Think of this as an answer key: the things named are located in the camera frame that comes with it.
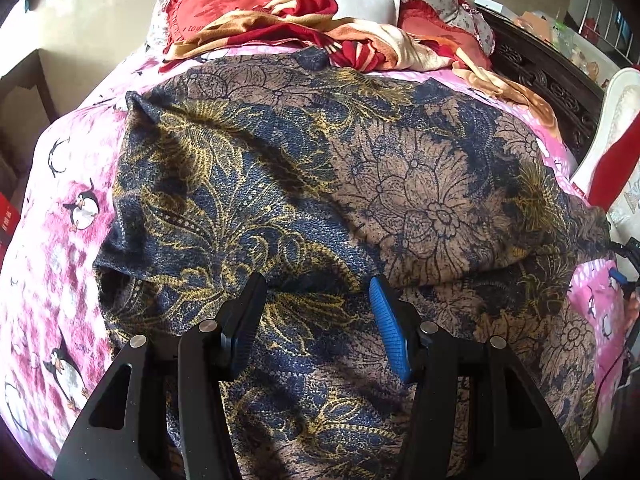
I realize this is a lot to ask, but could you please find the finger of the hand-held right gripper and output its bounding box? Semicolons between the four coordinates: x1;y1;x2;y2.
607;240;640;301

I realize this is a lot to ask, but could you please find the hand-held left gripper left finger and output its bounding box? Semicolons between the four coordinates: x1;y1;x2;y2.
52;273;267;480

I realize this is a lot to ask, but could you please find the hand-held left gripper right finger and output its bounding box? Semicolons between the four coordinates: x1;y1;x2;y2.
369;275;581;480

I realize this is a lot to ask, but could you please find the blue brown floral garment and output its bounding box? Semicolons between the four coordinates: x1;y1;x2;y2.
92;47;613;480

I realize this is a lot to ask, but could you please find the red garment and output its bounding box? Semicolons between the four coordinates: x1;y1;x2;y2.
590;130;640;211

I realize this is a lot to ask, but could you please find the white upholstered chair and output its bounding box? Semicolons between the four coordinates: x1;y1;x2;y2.
570;67;640;241

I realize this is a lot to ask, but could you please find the pink penguin print blanket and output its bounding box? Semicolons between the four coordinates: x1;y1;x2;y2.
0;52;631;480

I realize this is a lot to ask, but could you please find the dark carved wooden headboard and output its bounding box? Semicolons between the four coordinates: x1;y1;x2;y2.
475;2;608;166

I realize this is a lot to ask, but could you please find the red box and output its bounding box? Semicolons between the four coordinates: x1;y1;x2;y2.
0;192;21;261

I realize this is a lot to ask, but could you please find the red orange floral blanket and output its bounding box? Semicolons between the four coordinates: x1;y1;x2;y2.
162;0;563;138

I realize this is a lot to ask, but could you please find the white pillow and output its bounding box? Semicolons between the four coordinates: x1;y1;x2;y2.
320;0;401;26

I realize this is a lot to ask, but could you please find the white wire rack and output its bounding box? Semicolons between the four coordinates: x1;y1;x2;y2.
575;0;640;61

